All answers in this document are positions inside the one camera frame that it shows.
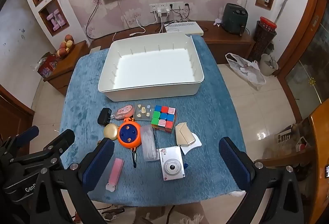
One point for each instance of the wooden side cabinet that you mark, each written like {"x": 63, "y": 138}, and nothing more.
{"x": 64, "y": 69}

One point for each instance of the small white figurine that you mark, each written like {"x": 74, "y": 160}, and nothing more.
{"x": 218, "y": 22}

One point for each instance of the orange round toy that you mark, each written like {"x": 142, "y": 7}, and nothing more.
{"x": 128, "y": 133}

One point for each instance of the blue textured tablecloth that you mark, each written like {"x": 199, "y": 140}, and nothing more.
{"x": 210, "y": 116}

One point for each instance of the red lidded jar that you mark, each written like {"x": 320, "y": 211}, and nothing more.
{"x": 268, "y": 23}

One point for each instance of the peach fruit ornament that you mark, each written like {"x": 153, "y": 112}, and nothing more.
{"x": 65, "y": 45}

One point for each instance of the white wall shelf niches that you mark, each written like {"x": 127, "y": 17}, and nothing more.
{"x": 34, "y": 5}

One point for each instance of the white waste bin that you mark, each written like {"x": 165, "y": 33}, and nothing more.
{"x": 268, "y": 65}

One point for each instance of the pink correction tape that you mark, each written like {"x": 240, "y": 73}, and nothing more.
{"x": 124, "y": 111}

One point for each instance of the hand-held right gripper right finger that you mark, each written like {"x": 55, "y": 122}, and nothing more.
{"x": 234, "y": 162}

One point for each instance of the white paper card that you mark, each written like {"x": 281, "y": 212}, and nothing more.
{"x": 191, "y": 148}

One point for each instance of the wooden television cabinet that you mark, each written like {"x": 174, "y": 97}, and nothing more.
{"x": 228, "y": 46}

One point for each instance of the white plastic storage bin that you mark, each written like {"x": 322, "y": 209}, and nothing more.
{"x": 154, "y": 67}

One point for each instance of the white wall power outlets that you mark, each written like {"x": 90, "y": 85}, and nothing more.
{"x": 167, "y": 5}

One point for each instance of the white plastic bag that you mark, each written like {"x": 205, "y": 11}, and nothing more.
{"x": 246, "y": 69}

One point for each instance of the printed cardboard box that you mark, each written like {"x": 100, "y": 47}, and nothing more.
{"x": 284, "y": 136}

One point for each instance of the sheathed sword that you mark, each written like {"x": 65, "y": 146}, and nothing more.
{"x": 285, "y": 0}

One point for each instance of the black power adapter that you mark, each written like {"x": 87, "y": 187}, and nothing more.
{"x": 104, "y": 116}

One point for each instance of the pink dumbbell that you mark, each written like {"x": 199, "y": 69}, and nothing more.
{"x": 52, "y": 21}
{"x": 61, "y": 19}

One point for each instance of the wooden chair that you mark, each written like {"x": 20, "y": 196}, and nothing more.
{"x": 318, "y": 136}

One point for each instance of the white plug-in chargers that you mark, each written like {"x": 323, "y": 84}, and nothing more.
{"x": 162, "y": 12}

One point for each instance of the dark green air fryer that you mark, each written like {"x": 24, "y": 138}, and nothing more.
{"x": 234, "y": 19}

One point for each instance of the pink rectangular case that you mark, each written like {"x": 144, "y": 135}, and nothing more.
{"x": 116, "y": 171}

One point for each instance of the gold round compact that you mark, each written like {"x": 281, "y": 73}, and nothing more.
{"x": 110, "y": 131}

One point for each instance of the beige box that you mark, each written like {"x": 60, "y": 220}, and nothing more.
{"x": 185, "y": 134}

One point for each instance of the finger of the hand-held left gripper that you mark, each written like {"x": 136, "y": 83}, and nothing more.
{"x": 32, "y": 132}
{"x": 63, "y": 139}

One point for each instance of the red and white bag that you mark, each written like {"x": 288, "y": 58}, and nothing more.
{"x": 301, "y": 144}

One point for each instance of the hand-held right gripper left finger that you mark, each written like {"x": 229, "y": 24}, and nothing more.
{"x": 99, "y": 163}

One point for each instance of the white digital camera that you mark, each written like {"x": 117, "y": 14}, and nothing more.
{"x": 171, "y": 164}

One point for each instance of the colourful puzzle cube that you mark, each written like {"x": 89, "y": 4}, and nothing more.
{"x": 163, "y": 118}

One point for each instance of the wooden framed glass door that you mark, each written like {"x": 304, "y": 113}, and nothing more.
{"x": 308, "y": 59}

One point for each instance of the black clip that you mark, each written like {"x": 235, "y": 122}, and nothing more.
{"x": 134, "y": 158}

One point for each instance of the clear plastic box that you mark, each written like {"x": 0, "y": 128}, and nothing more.
{"x": 149, "y": 144}

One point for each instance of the red printed box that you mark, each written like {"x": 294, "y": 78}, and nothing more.
{"x": 47, "y": 65}

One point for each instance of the dark wooden furniture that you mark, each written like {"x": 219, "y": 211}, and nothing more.
{"x": 12, "y": 113}

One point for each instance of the dark patterned stand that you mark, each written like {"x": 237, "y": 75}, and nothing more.
{"x": 262, "y": 43}

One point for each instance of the white flat router box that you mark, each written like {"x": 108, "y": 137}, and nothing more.
{"x": 185, "y": 28}

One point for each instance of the clear sticker sheet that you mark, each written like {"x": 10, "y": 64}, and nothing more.
{"x": 143, "y": 111}

